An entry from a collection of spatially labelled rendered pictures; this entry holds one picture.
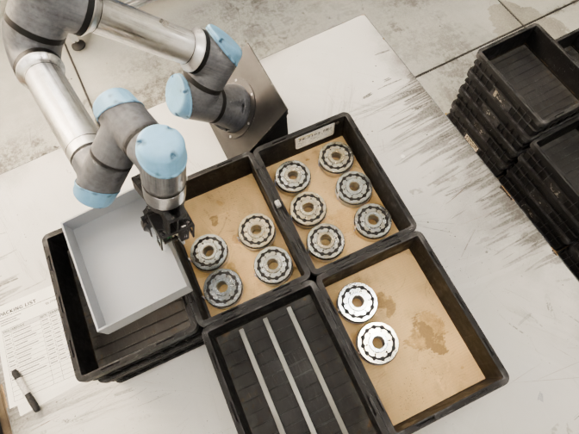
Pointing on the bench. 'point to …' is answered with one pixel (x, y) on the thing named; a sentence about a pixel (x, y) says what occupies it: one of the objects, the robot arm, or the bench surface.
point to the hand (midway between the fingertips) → (164, 234)
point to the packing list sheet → (34, 349)
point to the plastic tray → (122, 263)
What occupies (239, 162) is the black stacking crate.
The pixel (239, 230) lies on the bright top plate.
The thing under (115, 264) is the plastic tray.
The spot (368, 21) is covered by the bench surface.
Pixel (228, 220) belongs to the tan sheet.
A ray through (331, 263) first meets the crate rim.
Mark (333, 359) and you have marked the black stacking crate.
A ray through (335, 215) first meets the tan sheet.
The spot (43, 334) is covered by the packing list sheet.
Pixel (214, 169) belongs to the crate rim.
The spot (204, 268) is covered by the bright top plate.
